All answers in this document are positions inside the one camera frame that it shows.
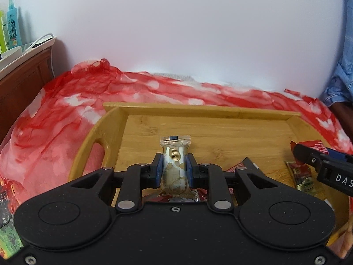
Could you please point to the wooden headboard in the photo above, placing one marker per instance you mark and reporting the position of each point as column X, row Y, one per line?
column 22, row 88

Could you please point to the landscape printed cloth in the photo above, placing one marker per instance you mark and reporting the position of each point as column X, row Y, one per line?
column 55, row 116

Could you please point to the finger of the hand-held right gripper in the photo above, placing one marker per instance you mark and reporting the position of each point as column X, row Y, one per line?
column 303, row 153
column 339, row 156

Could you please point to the yellow-green bottle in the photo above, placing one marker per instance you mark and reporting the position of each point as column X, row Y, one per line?
column 3, row 33

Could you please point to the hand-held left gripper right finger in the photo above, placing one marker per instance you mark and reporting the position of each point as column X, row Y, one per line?
column 189, row 168

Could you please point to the wooden tray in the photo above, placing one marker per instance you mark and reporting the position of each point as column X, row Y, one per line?
column 220, row 132

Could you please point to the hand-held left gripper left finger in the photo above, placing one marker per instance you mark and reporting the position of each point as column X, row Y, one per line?
column 157, row 168

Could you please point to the white gold-dotted snack packet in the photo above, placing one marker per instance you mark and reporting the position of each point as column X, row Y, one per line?
column 173, row 154

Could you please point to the dark wooden bed frame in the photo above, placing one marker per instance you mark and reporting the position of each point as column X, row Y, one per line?
column 343, row 113

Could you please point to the large red nut packet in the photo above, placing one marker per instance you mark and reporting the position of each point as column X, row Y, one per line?
column 303, row 179

